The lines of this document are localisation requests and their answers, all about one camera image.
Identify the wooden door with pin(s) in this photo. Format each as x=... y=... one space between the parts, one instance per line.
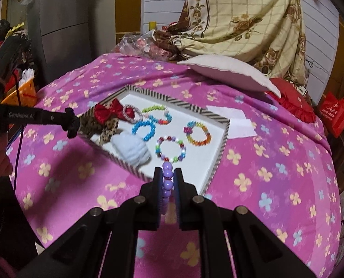
x=128 y=5

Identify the white pillow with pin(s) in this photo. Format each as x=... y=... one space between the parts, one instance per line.
x=227 y=72

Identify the beige floral quilt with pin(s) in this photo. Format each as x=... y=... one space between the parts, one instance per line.
x=247 y=14

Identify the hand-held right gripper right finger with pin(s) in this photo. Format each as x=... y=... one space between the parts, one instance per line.
x=179 y=197

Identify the grey refrigerator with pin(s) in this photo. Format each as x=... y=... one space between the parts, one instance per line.
x=61 y=20

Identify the clear plastic bag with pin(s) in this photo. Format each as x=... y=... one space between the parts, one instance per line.
x=137 y=45

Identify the orange plastic basket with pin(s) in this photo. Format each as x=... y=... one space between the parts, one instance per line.
x=27 y=89

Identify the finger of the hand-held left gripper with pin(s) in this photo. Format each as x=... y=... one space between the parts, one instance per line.
x=53 y=117

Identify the striped cardboard box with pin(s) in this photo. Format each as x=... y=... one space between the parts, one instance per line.
x=189 y=156

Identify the red ruffled cushion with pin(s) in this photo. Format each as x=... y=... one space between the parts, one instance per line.
x=293 y=98

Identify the red shopping bag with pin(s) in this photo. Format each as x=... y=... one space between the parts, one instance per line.
x=334 y=113

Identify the light blue fluffy scrunchie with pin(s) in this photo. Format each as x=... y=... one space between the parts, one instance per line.
x=130 y=149

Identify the white plastic bag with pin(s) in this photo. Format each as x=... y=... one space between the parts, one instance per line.
x=27 y=74

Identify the white paper sheet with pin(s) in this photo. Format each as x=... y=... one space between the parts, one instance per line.
x=235 y=121

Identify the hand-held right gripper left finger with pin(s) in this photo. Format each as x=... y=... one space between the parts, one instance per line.
x=157 y=197

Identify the small yellow box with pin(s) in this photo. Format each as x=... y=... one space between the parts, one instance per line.
x=152 y=25

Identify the leopard print bow scrunchie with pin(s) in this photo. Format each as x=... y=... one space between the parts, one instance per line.
x=109 y=126

